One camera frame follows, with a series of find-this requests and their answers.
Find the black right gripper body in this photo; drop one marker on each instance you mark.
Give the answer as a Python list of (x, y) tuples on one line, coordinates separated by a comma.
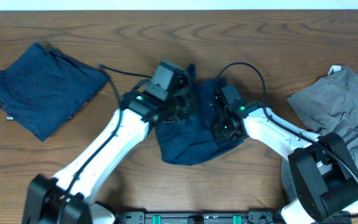
[(223, 132)]

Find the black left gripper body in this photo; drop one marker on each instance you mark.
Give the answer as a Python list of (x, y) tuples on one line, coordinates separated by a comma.
[(181, 106)]

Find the dark navy shorts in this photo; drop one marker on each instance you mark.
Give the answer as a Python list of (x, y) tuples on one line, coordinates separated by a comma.
[(190, 141)]

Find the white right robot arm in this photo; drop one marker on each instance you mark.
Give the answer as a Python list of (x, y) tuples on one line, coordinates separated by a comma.
[(323, 171)]

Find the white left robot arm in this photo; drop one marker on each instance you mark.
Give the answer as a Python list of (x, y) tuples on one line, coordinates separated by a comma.
[(69, 196)]

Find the grey garment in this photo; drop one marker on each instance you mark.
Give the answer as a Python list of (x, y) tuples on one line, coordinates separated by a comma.
[(331, 105)]

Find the folded navy shorts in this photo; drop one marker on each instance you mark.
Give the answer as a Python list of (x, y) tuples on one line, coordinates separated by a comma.
[(44, 88)]

